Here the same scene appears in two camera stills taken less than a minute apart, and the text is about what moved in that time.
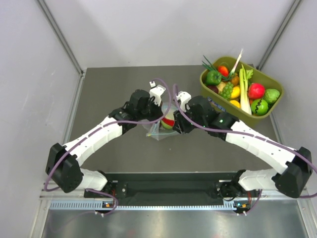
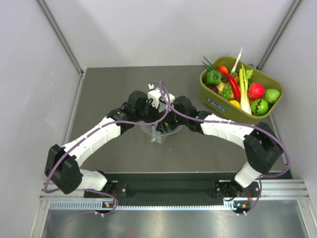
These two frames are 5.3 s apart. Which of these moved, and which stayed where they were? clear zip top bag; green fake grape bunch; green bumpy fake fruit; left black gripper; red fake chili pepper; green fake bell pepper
Moved: clear zip top bag; red fake chili pepper
Stayed: green fake grape bunch; green fake bell pepper; left black gripper; green bumpy fake fruit
